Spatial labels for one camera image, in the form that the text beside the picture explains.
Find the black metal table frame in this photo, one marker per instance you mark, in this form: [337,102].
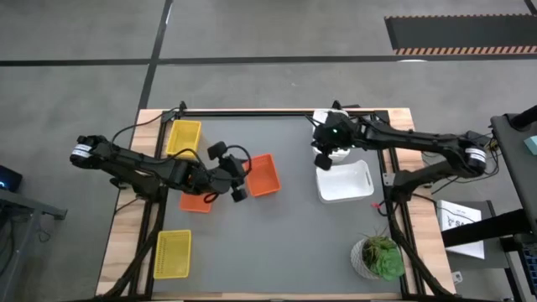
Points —
[251,113]

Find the small white bracket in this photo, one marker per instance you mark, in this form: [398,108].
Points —
[457,277]

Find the black power adapter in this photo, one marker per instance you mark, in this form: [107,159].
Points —
[478,136]

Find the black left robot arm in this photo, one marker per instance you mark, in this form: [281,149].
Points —
[126,161]

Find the blue crate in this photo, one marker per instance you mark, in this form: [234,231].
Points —
[530,266]

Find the grey metal desk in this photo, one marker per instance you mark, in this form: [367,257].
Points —
[25,205]

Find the green plant in white pot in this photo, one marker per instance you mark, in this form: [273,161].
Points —
[386,262]

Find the black pole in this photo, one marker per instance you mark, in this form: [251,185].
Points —
[524,118]

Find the teal object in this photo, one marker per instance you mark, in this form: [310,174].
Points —
[532,145]

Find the black metal beam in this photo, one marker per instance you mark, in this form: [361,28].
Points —
[491,228]

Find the yellow plastic basket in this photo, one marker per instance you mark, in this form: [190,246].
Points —
[172,256]
[183,136]

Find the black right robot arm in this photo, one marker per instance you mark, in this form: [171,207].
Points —
[419,140]

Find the grey table mat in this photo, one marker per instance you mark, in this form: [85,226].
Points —
[272,243]

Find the white printed cardboard box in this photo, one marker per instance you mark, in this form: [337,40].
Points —
[455,214]

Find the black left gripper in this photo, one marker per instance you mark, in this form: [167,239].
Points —
[228,178]

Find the black hazard-striped floor mat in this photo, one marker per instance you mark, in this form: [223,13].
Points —
[461,31]

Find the orange plastic basket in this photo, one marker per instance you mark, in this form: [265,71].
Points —
[195,204]
[264,176]

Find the dark grey side table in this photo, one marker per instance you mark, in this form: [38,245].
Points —
[520,176]

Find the black device with blue light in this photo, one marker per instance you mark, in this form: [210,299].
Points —
[10,178]

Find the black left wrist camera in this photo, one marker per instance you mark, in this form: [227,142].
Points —
[217,150]

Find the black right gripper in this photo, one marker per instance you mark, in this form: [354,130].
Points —
[335,136]

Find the silver metal bracket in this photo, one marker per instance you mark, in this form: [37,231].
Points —
[388,179]

